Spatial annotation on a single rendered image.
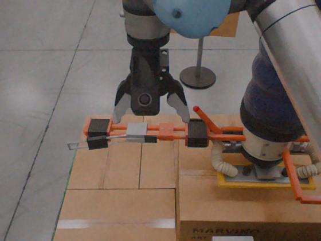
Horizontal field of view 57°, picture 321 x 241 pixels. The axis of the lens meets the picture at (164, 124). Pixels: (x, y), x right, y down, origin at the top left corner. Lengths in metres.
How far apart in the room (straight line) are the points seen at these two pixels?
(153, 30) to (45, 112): 2.68
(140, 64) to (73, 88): 2.83
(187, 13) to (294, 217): 1.01
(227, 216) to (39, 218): 1.54
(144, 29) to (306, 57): 0.23
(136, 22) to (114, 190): 1.32
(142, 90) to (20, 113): 2.76
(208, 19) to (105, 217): 1.37
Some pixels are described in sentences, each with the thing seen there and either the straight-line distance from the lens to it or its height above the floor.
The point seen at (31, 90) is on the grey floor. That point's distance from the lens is 3.43.
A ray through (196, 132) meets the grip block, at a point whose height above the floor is 1.20.
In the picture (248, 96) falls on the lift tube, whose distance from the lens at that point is 0.96.
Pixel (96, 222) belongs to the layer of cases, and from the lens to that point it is 1.62.
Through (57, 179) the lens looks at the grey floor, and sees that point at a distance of 2.52.
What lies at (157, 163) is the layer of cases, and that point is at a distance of 1.78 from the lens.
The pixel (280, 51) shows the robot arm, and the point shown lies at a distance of 0.40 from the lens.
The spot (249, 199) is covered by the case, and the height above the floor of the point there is 0.94.
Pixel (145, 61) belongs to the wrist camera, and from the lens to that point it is 0.49.
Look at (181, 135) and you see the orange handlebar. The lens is 1.05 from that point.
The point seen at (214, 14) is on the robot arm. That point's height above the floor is 1.81.
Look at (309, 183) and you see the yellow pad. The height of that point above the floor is 1.07.
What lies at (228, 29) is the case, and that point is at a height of 0.69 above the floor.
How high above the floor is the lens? 1.96
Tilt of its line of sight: 45 degrees down
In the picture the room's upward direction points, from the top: straight up
